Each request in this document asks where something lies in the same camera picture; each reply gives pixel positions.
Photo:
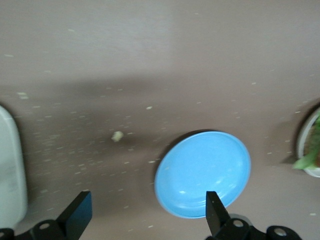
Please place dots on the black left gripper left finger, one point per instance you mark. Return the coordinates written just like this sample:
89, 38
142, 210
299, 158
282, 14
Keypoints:
75, 217

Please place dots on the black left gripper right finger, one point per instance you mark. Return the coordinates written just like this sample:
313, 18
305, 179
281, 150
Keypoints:
217, 215

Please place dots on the green lettuce leaf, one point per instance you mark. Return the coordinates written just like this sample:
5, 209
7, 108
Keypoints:
303, 162

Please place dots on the brown bread slice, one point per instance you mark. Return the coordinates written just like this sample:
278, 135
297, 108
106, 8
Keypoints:
314, 142

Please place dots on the blue round plate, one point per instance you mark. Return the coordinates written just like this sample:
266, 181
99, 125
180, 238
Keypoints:
202, 172

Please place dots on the beige round plate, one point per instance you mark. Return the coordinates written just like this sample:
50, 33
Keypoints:
301, 142

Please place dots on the white two-slot toaster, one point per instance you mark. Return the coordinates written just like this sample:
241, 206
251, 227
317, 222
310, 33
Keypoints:
10, 170

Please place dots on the small bread crumb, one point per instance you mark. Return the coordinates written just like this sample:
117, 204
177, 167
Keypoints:
117, 136

